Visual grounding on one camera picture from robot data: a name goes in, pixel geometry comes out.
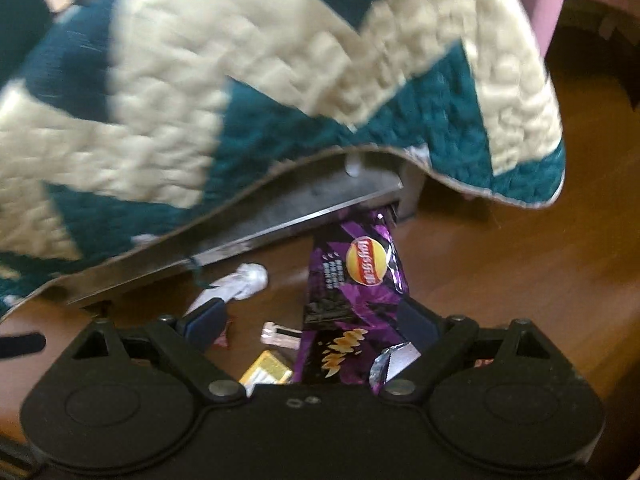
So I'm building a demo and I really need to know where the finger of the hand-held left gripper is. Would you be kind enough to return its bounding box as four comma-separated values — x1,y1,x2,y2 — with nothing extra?
0,332,47,362

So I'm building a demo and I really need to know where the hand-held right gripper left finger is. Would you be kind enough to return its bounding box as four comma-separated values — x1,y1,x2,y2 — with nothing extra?
52,299,248,403

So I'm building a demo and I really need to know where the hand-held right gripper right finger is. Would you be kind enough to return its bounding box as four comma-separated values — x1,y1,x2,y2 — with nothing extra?
377,299,571,403

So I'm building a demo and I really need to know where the white tissue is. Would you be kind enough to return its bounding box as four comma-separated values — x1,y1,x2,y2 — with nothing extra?
185,262,271,318

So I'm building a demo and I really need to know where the purple chip bag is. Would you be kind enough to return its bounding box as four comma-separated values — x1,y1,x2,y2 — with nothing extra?
295,207,422,387

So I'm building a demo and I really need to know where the gold foil packet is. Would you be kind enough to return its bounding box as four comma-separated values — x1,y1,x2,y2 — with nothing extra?
239,350,296,386

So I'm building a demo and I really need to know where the teal and cream quilt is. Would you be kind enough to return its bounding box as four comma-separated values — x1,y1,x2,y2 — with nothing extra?
0,0,567,318

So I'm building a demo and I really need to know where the pink plastic chair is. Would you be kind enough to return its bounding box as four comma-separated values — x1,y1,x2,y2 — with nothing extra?
524,0,574,57

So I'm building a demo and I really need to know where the metal bed frame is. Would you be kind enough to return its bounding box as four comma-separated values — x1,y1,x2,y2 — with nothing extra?
65,154,426,308

